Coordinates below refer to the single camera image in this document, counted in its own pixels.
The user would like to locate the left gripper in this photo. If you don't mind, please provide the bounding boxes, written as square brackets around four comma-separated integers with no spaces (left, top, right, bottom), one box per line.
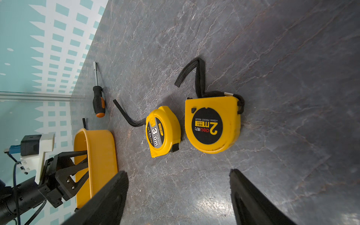
[38,151,89,208]

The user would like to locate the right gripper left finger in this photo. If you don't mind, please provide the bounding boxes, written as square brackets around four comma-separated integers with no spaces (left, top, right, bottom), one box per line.
[63,171,129,225]

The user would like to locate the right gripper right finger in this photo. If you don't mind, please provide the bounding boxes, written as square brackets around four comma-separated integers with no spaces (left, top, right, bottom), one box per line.
[229,169,295,225]

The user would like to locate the yellow storage tray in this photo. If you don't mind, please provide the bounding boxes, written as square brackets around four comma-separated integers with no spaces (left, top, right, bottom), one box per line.
[74,128,118,209]

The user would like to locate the yellow 2m tape measure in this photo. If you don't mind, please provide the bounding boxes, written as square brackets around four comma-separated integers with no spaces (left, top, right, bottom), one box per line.
[174,57,245,154]

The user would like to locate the yellow 3m tape measure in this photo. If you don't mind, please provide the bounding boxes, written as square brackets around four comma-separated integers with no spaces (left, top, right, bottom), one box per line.
[113,99,181,158]

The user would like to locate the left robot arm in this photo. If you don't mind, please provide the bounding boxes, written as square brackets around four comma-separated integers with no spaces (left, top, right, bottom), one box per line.
[1,151,89,225]

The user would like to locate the black orange screwdriver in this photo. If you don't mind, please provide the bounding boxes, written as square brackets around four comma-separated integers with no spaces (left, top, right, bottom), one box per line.
[92,61,106,118]

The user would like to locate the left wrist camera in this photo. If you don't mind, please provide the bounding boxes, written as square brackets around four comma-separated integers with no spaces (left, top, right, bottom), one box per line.
[4,134,55,184]

